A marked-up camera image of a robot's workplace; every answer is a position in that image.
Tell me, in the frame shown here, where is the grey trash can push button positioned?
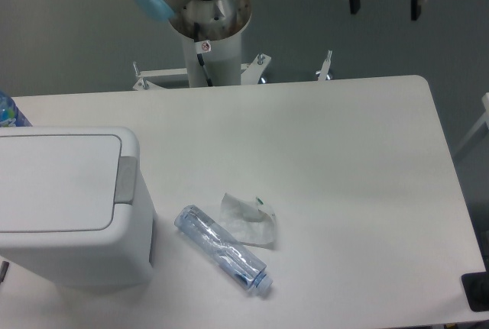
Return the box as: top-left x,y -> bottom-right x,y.
114,156 -> 138,205

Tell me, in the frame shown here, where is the white trash can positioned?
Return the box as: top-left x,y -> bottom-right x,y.
1,127 -> 157,287

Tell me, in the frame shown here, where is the crumpled white paper wrapper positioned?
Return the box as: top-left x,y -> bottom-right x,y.
219,193 -> 277,248

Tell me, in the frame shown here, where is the clear empty plastic bottle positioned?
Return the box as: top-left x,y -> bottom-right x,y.
174,205 -> 273,297

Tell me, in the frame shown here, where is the black device at table edge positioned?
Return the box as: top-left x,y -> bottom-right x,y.
461,272 -> 488,312

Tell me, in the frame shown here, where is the blue labelled water bottle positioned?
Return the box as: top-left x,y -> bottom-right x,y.
0,92 -> 32,127

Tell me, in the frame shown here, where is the dark object left edge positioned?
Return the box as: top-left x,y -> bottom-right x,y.
0,260 -> 10,283

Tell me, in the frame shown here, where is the white furniture frame right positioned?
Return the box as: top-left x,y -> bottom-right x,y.
452,92 -> 488,162

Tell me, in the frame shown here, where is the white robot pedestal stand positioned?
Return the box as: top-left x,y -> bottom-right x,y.
131,0 -> 334,92

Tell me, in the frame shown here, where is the black cable on pedestal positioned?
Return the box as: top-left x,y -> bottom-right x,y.
193,22 -> 213,88

